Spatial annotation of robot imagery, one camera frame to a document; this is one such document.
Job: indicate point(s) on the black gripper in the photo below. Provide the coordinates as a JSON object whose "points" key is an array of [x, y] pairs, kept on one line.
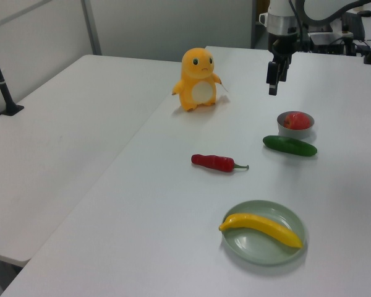
{"points": [[281, 46]]}

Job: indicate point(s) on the red chili pepper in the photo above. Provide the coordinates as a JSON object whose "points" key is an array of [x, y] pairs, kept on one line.
{"points": [[213, 162]]}

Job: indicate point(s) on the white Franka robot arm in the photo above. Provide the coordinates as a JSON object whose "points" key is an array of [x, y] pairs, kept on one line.
{"points": [[278, 7]]}

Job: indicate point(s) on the pale green plastic plate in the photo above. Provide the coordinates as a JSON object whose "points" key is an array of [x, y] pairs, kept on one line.
{"points": [[259, 250]]}

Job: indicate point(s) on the red toy apple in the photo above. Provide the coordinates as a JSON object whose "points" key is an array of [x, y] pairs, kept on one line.
{"points": [[296, 121]]}

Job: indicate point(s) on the white plush toy tag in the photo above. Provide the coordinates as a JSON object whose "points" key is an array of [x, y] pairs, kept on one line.
{"points": [[225, 87]]}

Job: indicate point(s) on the small grey round bowl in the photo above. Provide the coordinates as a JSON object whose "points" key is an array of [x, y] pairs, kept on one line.
{"points": [[293, 134]]}

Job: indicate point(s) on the green toy cucumber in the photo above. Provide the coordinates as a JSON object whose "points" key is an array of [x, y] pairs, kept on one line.
{"points": [[289, 146]]}

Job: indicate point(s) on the orange plush dragon toy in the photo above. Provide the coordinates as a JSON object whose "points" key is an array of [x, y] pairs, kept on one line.
{"points": [[194, 80]]}

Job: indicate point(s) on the yellow toy banana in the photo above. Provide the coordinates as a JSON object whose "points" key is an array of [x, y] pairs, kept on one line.
{"points": [[266, 226]]}

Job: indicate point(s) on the grey partition post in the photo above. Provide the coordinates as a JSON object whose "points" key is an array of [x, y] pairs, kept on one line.
{"points": [[91, 28]]}

